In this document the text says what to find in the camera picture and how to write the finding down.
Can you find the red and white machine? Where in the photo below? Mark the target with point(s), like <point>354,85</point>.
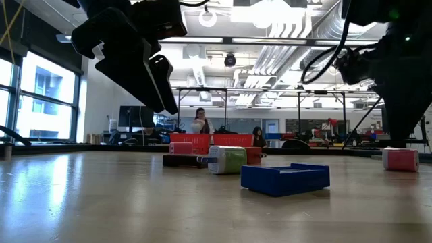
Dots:
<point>332,122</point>

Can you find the pink wall charger cube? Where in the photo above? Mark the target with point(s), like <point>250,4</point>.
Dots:
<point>180,148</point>

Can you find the white container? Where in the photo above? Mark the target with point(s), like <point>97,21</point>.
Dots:
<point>113,125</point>

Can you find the person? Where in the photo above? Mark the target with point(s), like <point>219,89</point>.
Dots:
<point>202,125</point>
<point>258,135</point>

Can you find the large window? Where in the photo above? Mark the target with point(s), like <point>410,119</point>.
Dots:
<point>47,84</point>

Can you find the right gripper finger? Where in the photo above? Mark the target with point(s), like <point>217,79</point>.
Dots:
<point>405,118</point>

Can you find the long ceiling light strip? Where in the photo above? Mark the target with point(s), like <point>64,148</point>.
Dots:
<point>270,40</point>

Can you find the green and white wall charger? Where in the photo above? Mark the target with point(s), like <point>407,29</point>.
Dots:
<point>233,160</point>

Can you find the black ceiling dome camera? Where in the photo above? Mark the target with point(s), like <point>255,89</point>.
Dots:
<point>230,60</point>

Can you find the black rectangular box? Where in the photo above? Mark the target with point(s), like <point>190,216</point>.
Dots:
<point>180,161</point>

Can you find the blue rectangular box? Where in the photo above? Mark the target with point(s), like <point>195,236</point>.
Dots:
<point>283,182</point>

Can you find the dark red wall charger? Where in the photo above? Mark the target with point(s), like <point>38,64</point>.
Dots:
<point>253,156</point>

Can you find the black computer monitor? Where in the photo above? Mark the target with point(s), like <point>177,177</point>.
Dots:
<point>135,116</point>

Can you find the red plastic basket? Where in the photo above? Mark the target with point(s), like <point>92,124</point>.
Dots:
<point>199,140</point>
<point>234,140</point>

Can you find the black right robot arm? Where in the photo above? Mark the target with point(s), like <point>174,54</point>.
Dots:
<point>371,13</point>

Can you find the black metal gantry frame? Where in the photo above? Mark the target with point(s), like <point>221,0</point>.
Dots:
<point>299,114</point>

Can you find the brown cardboard boxes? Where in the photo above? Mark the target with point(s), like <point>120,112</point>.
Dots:
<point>94,139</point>

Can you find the black aluminium table frame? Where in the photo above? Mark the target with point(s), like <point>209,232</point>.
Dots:
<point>67,148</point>

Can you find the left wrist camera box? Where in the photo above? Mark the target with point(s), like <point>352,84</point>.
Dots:
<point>162,17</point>

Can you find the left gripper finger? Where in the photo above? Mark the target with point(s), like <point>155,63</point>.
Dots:
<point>165,81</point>
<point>131,71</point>

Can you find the silver ventilation duct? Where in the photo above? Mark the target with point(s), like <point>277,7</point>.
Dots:
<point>320,33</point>

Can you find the pink and white wall charger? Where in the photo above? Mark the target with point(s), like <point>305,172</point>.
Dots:
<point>403,160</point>

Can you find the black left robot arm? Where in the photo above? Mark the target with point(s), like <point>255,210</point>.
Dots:
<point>101,3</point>

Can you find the small grey cylinder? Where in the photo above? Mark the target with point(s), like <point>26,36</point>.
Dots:
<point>7,152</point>

